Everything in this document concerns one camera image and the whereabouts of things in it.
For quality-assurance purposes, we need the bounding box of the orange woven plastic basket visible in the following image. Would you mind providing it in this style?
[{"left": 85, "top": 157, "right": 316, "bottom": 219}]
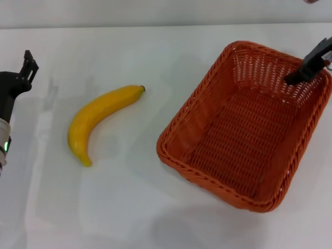
[{"left": 156, "top": 40, "right": 332, "bottom": 213}]

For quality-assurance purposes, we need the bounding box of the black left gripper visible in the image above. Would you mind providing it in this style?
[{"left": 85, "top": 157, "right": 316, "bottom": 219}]
[{"left": 0, "top": 50, "right": 39, "bottom": 126}]

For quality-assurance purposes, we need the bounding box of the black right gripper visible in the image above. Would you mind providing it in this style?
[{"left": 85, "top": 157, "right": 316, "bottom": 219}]
[{"left": 284, "top": 36, "right": 332, "bottom": 85}]

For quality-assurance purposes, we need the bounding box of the yellow banana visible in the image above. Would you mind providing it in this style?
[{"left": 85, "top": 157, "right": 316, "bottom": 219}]
[{"left": 67, "top": 85, "right": 146, "bottom": 168}]

